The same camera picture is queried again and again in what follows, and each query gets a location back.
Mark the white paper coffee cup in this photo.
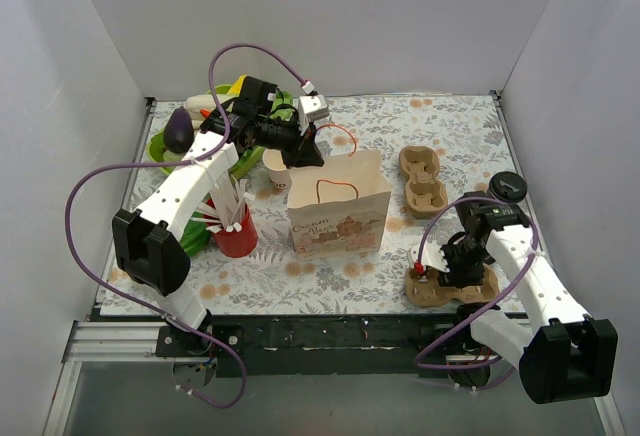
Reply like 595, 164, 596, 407
262, 149, 291, 190

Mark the single brown pulp carrier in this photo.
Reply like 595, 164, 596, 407
404, 265, 500, 308

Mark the kraft paper takeout bag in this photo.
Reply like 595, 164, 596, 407
287, 136, 391, 261

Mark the black plastic cup lid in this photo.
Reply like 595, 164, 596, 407
487, 170, 528, 202

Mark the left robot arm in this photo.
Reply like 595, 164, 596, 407
112, 77, 329, 356

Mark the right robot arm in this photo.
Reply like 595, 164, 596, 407
438, 193, 618, 404

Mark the yellow toy pepper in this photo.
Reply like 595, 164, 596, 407
227, 75, 246, 96

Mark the brown pulp cup carrier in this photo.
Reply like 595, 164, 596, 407
398, 146, 449, 219

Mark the toy napa cabbage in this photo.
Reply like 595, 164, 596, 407
185, 94, 216, 114

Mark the purple toy eggplant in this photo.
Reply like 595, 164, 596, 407
163, 107, 195, 154

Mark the red cup holder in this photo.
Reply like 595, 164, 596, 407
206, 205, 258, 258

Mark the floral patterned table mat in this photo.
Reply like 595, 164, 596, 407
99, 94, 561, 316

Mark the green toy lettuce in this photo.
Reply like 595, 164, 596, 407
180, 213, 211, 257

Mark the green vegetable tray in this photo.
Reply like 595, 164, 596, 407
147, 84, 265, 179

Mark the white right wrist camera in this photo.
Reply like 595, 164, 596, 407
408, 242, 450, 277

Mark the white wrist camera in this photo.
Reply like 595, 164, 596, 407
297, 95, 329, 134
408, 242, 450, 277

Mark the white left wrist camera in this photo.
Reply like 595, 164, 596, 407
297, 95, 329, 134

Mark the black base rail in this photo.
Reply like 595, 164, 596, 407
154, 313, 516, 380

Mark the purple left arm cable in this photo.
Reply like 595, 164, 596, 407
65, 44, 316, 410

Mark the aluminium frame rail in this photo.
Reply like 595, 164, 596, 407
63, 322, 163, 362

